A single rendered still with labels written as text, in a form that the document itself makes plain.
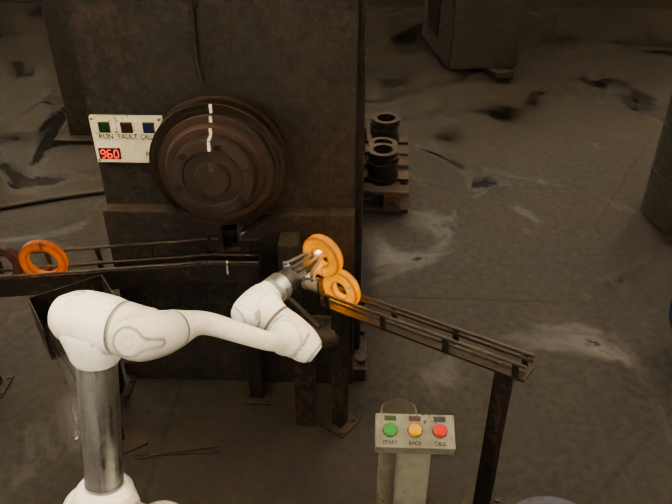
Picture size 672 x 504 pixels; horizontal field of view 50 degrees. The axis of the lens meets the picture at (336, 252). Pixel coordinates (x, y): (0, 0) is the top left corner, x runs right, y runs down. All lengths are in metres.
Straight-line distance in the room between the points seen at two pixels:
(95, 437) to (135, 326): 0.39
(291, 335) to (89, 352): 0.60
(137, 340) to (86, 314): 0.16
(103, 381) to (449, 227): 2.84
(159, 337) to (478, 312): 2.26
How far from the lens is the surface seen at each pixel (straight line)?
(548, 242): 4.30
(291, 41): 2.50
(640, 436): 3.28
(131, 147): 2.75
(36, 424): 3.33
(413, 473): 2.36
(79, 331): 1.78
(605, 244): 4.39
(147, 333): 1.68
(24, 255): 3.02
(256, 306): 2.16
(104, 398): 1.90
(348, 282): 2.54
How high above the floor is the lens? 2.28
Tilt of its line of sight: 34 degrees down
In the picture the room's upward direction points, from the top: straight up
